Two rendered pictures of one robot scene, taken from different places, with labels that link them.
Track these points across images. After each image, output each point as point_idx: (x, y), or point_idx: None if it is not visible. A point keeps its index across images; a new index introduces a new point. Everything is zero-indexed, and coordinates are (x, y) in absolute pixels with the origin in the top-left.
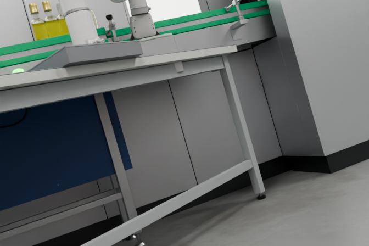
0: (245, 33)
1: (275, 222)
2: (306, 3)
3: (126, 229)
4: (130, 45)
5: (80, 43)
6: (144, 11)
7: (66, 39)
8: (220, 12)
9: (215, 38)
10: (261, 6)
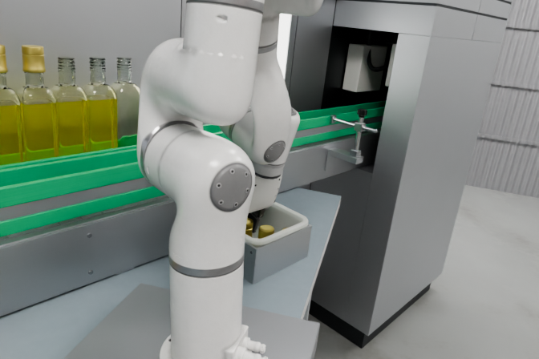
0: (339, 159)
1: None
2: (425, 145)
3: None
4: (313, 354)
5: (208, 356)
6: (280, 173)
7: (84, 185)
8: (323, 123)
9: (307, 166)
10: (364, 118)
